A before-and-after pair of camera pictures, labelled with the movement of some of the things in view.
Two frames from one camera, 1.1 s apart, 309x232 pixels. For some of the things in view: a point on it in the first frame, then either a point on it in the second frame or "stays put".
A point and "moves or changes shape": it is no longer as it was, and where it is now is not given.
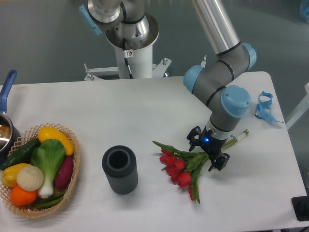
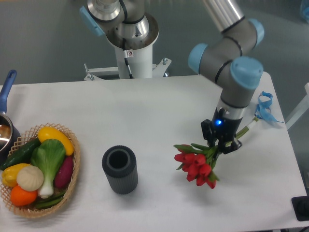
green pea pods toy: [44, 202] stays put
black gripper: [213, 145] -> [224, 128]
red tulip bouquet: [181, 166] moves or changes shape
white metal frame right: [302, 108] stays put
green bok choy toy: [48, 155] stays put
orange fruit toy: [21, 197] stays put
